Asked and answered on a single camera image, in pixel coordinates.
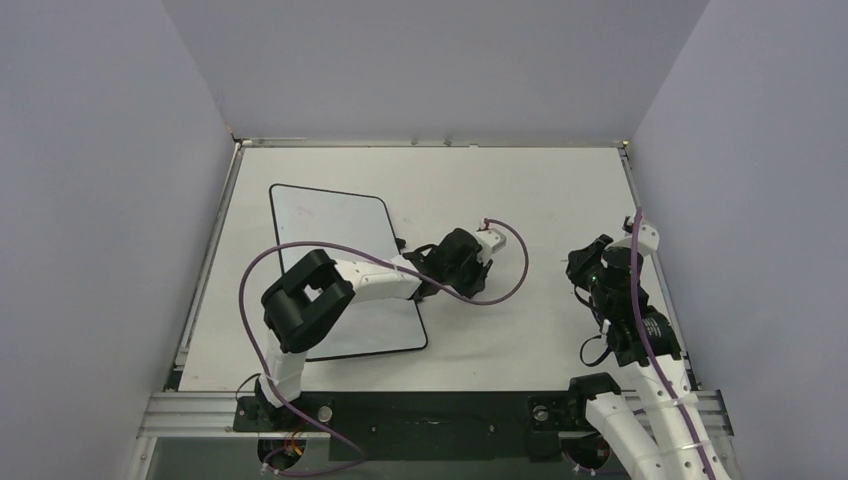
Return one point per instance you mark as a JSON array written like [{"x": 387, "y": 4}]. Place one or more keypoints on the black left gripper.
[{"x": 480, "y": 272}]

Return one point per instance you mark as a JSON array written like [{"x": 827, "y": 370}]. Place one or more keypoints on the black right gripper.
[{"x": 589, "y": 263}]

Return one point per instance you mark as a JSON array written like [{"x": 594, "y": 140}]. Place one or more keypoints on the black framed whiteboard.
[{"x": 363, "y": 223}]

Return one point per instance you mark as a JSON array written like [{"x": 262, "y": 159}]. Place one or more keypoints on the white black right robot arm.
[{"x": 674, "y": 444}]

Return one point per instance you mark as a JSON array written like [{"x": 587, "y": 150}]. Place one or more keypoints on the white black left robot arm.
[{"x": 305, "y": 303}]

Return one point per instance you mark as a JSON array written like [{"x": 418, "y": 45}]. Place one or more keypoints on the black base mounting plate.
[{"x": 461, "y": 426}]

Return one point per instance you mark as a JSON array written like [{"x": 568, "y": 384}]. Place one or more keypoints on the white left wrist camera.
[{"x": 490, "y": 240}]

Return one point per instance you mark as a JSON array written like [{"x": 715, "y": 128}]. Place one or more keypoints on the aluminium front frame rail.
[{"x": 196, "y": 415}]

